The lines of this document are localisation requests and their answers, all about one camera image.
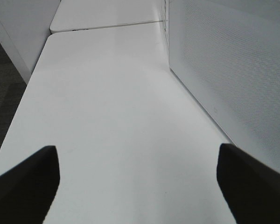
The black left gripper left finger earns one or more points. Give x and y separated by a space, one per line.
28 189

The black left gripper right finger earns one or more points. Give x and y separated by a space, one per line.
250 188

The white microwave door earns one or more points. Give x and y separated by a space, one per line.
227 53

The white adjacent table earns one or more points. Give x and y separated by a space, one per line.
73 15

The white microwave oven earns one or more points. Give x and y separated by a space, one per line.
164 16

